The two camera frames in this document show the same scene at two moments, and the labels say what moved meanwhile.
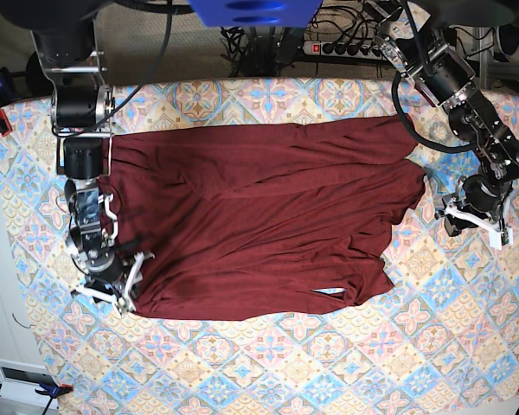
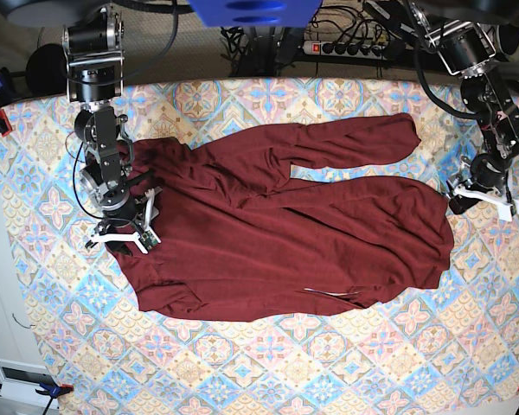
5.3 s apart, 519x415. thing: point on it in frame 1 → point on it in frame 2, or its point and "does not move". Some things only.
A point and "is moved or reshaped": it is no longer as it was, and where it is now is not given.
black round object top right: (509, 36) does not move
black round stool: (37, 83) does not move
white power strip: (345, 49) does not move
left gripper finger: (133, 278) → (118, 246)
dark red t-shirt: (250, 219) is moved or reshaped
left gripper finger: (134, 244) → (137, 179)
